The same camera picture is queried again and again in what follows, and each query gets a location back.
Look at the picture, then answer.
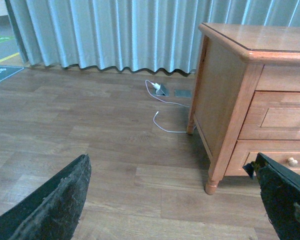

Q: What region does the white plug in floor socket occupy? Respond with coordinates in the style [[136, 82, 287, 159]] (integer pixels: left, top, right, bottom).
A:
[[152, 83, 161, 91]]

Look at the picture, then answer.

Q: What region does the grey pop-up floor socket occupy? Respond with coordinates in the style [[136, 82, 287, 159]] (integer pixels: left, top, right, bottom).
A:
[[153, 84, 169, 97]]

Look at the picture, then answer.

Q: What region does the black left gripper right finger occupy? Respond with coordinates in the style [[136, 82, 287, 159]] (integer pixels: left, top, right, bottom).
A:
[[242, 153, 300, 240]]

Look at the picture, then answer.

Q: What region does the wooden drawer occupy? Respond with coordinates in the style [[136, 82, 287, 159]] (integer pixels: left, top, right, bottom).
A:
[[225, 140, 300, 176], [239, 91, 300, 140]]

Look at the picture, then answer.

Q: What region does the closed metal floor plate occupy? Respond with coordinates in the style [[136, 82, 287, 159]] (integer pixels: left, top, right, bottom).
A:
[[174, 89, 192, 98]]

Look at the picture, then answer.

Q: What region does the wooden nightstand cabinet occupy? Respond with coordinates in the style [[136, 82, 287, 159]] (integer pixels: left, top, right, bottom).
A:
[[186, 23, 300, 195]]

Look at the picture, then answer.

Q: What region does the white cable on floor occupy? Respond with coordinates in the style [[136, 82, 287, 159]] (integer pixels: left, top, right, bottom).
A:
[[144, 79, 191, 134]]

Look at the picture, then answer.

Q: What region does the grey pleated curtain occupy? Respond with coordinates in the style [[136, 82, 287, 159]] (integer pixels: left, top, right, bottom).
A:
[[5, 0, 300, 73]]

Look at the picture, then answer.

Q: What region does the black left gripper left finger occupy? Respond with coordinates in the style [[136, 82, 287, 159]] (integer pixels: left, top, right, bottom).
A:
[[0, 154, 92, 240]]

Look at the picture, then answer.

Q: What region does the grey floor sign mat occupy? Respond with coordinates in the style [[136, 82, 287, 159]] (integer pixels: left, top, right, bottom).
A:
[[0, 65, 24, 82]]

